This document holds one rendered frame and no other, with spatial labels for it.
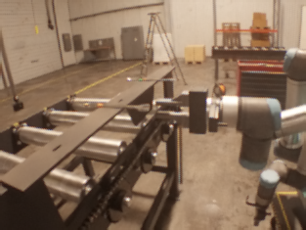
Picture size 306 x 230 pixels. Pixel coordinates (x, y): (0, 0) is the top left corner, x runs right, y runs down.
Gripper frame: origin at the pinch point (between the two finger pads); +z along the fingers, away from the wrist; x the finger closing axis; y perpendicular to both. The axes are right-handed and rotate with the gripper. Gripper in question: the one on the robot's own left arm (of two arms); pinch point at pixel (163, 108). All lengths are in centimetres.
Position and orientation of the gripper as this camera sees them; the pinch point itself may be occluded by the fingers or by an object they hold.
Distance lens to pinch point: 61.2
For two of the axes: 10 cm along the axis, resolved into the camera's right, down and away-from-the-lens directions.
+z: -9.4, -0.6, 3.4
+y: 3.3, -3.9, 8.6
